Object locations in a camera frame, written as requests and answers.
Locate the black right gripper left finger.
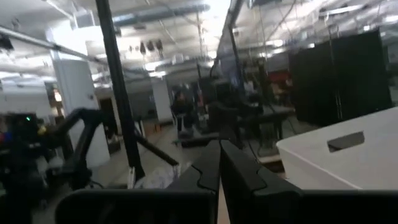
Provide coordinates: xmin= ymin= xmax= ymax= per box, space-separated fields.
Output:
xmin=55 ymin=139 xmax=221 ymax=224

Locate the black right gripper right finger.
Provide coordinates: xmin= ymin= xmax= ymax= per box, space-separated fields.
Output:
xmin=220 ymin=139 xmax=398 ymax=224

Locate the white plastic bin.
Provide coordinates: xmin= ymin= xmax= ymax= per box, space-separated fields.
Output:
xmin=275 ymin=106 xmax=398 ymax=191

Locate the black background table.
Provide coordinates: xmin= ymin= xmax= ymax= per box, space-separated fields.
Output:
xmin=236 ymin=104 xmax=296 ymax=141

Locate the person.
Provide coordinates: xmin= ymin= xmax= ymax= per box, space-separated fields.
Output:
xmin=170 ymin=90 xmax=196 ymax=138

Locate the narrow white pillar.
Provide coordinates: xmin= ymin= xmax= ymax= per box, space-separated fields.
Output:
xmin=151 ymin=77 xmax=174 ymax=124

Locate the black partition cabinet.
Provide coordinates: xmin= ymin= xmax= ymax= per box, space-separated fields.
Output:
xmin=288 ymin=28 xmax=394 ymax=127

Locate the wide white pillar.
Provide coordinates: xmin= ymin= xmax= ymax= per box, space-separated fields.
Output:
xmin=45 ymin=27 xmax=112 ymax=169

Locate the black frame brace bar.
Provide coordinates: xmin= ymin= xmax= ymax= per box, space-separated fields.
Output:
xmin=134 ymin=133 xmax=180 ymax=167

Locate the black frame post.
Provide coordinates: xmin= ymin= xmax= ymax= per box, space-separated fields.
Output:
xmin=95 ymin=0 xmax=146 ymax=182

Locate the grey overhead rail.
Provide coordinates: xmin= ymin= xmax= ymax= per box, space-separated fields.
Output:
xmin=0 ymin=26 xmax=108 ymax=67

